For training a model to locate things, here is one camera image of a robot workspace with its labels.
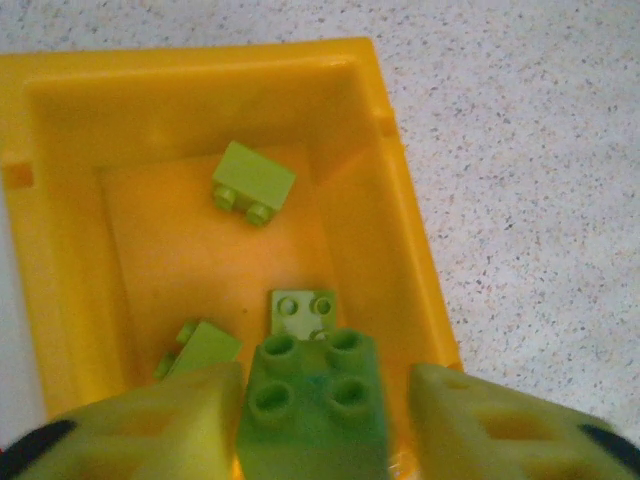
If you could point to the yellow plastic bin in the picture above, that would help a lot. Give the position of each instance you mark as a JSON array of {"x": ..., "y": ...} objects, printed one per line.
[{"x": 150, "y": 125}]

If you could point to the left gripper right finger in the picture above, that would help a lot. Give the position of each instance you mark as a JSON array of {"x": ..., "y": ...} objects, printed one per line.
[{"x": 500, "y": 435}]

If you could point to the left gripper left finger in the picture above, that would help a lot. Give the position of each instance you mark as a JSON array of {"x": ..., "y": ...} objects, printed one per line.
[{"x": 125, "y": 430}]

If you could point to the white plastic bin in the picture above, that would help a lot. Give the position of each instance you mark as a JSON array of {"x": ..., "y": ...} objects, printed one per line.
[{"x": 12, "y": 350}]

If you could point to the green lego plate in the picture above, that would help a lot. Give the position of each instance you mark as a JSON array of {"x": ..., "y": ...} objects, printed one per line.
[{"x": 300, "y": 315}]

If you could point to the green lego brick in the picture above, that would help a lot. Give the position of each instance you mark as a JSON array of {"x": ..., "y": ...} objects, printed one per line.
[
  {"x": 312, "y": 415},
  {"x": 252, "y": 182},
  {"x": 205, "y": 350}
]

